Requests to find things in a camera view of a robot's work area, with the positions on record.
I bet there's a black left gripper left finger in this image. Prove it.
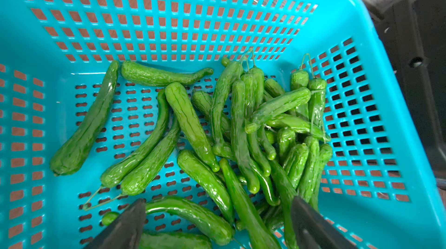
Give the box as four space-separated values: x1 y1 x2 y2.
84 199 146 249

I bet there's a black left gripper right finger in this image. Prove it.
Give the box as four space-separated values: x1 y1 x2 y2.
291 196 355 249

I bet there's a teal plastic basket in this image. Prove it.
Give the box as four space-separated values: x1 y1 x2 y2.
1 0 446 249

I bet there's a long green pepper far left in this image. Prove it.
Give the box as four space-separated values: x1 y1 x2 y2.
49 60 119 176

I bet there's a green pepper basket centre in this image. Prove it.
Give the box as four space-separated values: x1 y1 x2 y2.
166 82 220 172

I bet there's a curved green pepper top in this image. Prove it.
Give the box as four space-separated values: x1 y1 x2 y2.
120 61 214 87

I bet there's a black toolbox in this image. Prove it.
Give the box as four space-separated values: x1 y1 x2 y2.
375 0 446 189

